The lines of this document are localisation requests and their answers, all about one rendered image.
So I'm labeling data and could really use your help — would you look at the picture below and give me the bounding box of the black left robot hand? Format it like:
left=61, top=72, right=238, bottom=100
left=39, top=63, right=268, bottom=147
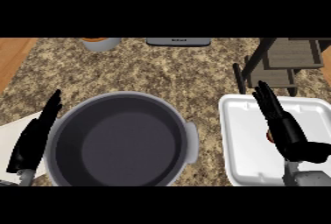
left=5, top=88, right=64, bottom=175

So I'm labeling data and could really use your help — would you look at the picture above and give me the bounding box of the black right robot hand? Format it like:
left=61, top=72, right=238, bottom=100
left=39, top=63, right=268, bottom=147
left=252, top=80, right=331, bottom=165

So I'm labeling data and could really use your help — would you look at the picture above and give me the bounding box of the cupcake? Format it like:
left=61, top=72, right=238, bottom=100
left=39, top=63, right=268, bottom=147
left=265, top=129, right=275, bottom=144

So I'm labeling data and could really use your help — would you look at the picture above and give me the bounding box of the white plastic tray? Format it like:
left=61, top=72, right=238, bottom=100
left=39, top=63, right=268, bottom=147
left=218, top=94, right=331, bottom=187

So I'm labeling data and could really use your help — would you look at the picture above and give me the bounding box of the dark tiered basket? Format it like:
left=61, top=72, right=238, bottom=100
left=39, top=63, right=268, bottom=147
left=232, top=38, right=331, bottom=97

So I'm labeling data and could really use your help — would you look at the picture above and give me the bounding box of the white flat board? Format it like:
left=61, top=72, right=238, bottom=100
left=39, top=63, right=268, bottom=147
left=0, top=109, right=48, bottom=186

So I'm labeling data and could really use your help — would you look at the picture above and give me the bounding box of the large grey pot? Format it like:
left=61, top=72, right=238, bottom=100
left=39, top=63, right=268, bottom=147
left=45, top=91, right=201, bottom=187

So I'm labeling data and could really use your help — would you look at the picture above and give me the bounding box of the grey cup with orange top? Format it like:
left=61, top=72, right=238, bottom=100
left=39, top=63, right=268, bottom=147
left=82, top=38, right=123, bottom=53

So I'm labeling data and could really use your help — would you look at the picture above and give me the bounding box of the grey flat appliance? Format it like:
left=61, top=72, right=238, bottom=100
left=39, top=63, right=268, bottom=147
left=145, top=38, right=213, bottom=48

